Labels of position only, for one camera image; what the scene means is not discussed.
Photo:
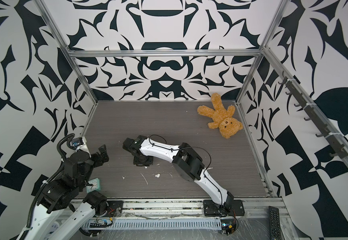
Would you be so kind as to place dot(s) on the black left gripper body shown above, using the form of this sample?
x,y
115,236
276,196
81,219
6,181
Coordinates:
x,y
96,159

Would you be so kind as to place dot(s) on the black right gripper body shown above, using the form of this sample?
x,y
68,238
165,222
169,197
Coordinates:
x,y
142,162

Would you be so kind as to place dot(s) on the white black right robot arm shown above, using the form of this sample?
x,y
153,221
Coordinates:
x,y
185,160

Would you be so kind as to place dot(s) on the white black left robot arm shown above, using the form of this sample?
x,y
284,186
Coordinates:
x,y
51,215

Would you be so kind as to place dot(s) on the teal white small object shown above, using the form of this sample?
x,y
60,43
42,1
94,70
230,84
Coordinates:
x,y
93,185

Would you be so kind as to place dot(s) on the green circuit board left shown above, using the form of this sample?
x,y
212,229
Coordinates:
x,y
101,223

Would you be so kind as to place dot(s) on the green circuit board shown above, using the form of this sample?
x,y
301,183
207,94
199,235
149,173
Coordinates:
x,y
229,226
101,223

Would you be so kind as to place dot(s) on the brown teddy bear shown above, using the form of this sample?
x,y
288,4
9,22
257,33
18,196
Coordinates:
x,y
222,118

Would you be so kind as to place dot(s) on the green circuit board right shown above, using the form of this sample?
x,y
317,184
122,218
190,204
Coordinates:
x,y
229,226

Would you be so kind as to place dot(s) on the black remote control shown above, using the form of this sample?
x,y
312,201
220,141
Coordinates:
x,y
274,223

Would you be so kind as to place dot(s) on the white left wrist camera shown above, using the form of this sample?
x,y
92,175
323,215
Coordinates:
x,y
79,144

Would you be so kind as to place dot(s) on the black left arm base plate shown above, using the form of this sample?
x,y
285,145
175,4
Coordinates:
x,y
114,207

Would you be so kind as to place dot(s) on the aluminium mounting rail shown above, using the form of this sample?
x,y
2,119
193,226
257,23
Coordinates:
x,y
170,208

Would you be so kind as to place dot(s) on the white slotted cable duct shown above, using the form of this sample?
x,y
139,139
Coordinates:
x,y
157,224

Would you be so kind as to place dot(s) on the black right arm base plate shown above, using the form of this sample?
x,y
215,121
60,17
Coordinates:
x,y
210,209

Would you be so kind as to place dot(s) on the black wall hook rack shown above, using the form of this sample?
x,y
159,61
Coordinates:
x,y
326,130

